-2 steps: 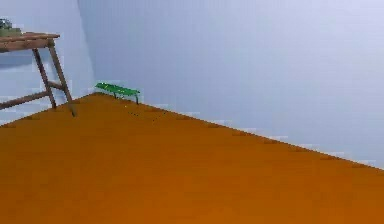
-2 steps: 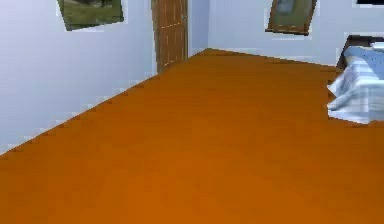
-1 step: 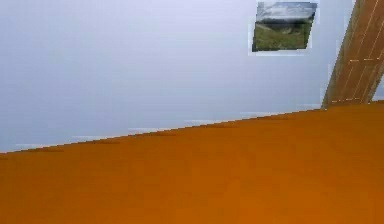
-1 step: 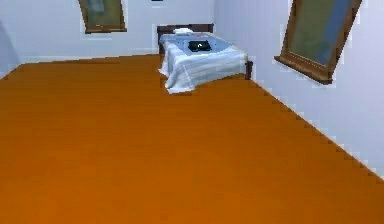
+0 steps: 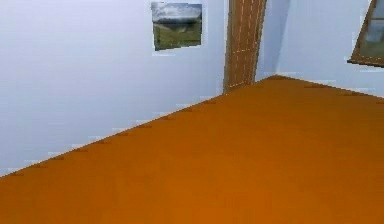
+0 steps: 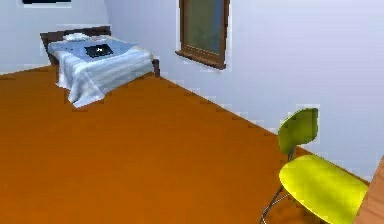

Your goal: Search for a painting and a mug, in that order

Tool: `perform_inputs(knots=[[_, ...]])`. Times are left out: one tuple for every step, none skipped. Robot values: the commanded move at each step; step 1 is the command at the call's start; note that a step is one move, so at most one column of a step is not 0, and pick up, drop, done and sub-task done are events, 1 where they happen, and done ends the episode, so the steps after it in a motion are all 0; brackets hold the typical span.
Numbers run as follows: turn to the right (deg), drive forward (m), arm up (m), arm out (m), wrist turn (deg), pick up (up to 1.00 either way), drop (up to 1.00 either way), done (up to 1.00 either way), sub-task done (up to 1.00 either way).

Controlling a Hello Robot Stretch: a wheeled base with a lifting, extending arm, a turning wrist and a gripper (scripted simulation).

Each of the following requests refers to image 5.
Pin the green landscape painting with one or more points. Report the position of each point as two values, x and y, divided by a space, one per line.
176 28

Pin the brown wooden room door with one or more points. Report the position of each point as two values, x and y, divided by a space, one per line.
244 43

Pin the brown framed window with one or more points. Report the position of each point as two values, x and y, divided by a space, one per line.
371 36

